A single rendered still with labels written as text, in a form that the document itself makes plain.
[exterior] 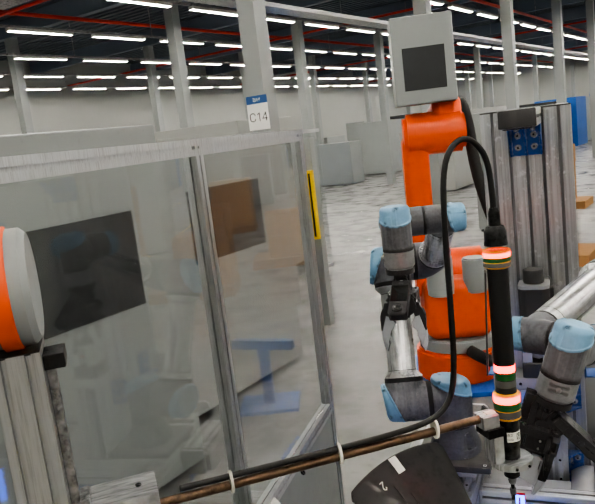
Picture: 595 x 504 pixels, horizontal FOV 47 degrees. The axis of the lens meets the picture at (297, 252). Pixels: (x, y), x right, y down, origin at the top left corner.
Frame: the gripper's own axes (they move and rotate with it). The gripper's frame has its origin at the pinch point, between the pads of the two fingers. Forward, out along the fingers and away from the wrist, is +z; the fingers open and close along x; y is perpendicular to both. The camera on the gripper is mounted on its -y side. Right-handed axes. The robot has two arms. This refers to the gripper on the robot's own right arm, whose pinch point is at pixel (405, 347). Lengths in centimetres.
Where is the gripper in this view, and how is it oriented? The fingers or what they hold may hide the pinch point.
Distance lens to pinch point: 172.2
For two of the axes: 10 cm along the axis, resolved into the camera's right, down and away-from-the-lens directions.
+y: 3.0, -2.0, 9.3
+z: 1.2, 9.8, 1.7
